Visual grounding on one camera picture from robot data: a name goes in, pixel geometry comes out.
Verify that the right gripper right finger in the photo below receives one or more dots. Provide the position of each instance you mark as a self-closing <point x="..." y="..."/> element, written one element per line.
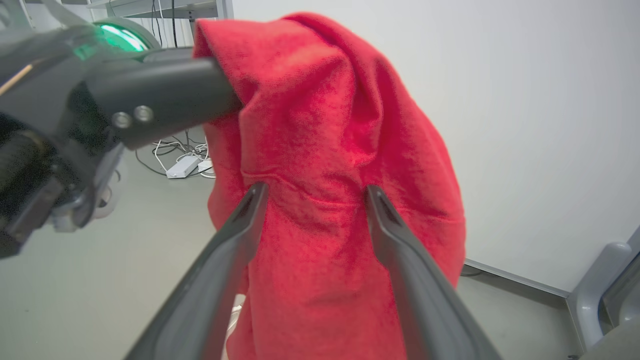
<point x="425" y="300"/>

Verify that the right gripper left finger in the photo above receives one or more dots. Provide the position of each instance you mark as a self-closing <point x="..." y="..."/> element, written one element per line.
<point x="210" y="290"/>

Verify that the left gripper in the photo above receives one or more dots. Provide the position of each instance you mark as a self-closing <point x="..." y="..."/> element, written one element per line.
<point x="40" y="75"/>

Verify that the red fleece garment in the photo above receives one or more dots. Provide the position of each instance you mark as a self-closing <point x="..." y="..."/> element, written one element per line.
<point x="325" y="125"/>

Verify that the white power strip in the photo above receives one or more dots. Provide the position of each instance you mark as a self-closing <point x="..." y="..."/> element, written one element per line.
<point x="182" y="167"/>

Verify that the wide white partition panel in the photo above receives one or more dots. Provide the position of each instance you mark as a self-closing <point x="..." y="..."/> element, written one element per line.
<point x="525" y="125"/>

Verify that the grey desk frame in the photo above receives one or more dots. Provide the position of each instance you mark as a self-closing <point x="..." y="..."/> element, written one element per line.
<point x="150" y="9"/>

